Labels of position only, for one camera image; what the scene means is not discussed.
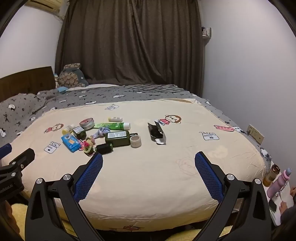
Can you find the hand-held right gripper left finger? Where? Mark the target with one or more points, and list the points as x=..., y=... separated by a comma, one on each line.
x=89, y=177

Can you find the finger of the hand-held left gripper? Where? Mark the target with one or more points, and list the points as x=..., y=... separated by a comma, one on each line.
x=23, y=160
x=5, y=150

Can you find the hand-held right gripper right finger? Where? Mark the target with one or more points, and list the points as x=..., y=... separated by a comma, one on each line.
x=208, y=177

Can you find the small black bottle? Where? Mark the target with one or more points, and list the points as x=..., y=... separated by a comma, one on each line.
x=104, y=148

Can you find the blue tissue packet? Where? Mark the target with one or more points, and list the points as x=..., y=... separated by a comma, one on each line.
x=70, y=142

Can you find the small dark green box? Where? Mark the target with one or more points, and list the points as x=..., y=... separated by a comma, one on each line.
x=79, y=132

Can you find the knotted blue white cloth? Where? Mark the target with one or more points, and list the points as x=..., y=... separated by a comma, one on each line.
x=101, y=132

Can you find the large dark green bottle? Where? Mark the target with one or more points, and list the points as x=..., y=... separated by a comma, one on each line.
x=118, y=138

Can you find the small yellow bottle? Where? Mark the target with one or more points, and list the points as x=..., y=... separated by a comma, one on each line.
x=67, y=129

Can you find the red round metal tin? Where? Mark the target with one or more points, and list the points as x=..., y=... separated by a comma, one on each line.
x=87, y=123

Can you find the green tube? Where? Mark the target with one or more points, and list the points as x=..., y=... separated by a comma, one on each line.
x=113, y=126

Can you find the beige tape roll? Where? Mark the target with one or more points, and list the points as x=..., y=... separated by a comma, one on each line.
x=135, y=141

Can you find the small white yellow box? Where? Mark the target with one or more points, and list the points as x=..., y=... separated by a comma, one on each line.
x=115, y=119

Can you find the black foil wrapper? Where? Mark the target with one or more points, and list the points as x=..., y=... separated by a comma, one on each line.
x=156, y=133

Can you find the yellow plush blanket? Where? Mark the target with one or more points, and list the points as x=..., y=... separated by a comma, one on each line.
x=15, y=213

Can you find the grey printed duvet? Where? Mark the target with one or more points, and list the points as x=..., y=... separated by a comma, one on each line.
x=27, y=104

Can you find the cream printed blanket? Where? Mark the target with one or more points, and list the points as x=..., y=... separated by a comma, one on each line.
x=150, y=173

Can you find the amber glass bottle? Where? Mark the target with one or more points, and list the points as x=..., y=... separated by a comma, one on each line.
x=270, y=177

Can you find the pink water bottle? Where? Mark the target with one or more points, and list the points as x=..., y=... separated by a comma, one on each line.
x=278, y=184

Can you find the wooden headboard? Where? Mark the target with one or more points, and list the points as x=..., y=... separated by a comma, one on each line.
x=25, y=81

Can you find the white bedside table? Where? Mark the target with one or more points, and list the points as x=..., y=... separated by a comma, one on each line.
x=276, y=217

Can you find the small blue cloth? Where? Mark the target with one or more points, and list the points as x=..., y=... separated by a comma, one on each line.
x=61, y=90

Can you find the patterned plush toy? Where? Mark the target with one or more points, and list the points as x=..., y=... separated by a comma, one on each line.
x=69, y=77

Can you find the dark brown curtain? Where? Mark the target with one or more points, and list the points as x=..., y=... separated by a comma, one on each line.
x=129, y=41

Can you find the air conditioner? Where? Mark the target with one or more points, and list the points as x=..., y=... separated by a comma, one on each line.
x=45, y=5

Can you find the wall socket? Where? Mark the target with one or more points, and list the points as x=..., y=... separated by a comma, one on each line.
x=255, y=134

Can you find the wall shelf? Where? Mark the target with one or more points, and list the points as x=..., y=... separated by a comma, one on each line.
x=206, y=34

